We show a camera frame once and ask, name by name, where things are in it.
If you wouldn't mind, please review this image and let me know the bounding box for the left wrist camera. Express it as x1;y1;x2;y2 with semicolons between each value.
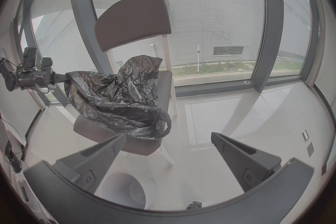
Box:
39;57;53;73

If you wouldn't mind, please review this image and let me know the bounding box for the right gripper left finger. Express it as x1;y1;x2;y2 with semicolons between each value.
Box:
54;134;127;194

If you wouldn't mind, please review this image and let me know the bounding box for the window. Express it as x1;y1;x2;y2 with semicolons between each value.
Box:
10;0;324;113

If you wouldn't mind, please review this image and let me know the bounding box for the white trash bin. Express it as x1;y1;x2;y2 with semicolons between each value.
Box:
101;170;158;212

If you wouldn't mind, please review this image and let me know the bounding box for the black plastic bag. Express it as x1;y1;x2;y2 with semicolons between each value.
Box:
64;55;172;141

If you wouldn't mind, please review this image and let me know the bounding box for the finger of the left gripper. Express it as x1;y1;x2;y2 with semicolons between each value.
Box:
52;73;70;84

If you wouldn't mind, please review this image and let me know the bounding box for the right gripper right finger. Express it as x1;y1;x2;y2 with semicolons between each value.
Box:
211;132;282;192

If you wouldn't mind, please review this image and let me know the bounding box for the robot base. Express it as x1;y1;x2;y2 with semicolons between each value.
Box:
0;113;34;218

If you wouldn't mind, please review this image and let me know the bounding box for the grey chair with white legs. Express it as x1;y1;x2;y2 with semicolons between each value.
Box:
73;0;179;166

